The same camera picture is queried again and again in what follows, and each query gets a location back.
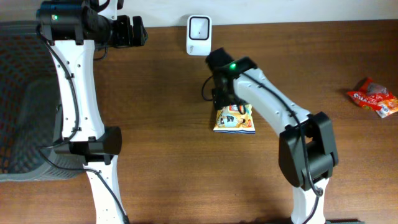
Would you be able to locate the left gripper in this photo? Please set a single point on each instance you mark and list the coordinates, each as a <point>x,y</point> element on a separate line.
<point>127,39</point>

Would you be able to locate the yellow wet wipes pack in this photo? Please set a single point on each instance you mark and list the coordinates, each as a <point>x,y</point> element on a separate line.
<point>233,120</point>

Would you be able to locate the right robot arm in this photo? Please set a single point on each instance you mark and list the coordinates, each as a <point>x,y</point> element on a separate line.
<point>307,147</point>

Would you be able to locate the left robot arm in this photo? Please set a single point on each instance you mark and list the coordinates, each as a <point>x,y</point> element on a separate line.
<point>73,31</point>

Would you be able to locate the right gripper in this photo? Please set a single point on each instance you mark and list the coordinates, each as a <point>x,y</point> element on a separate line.
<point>220,100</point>

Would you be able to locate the white barcode scanner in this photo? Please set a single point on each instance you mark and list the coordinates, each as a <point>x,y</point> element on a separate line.
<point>199,34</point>

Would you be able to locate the red snack bag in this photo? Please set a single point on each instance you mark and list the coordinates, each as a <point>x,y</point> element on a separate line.
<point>369,94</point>

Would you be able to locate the orange tissue pack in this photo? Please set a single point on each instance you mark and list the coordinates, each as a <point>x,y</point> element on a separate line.
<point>388,107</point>

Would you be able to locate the grey plastic mesh basket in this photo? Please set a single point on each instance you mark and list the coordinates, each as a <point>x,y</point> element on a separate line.
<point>31,112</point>

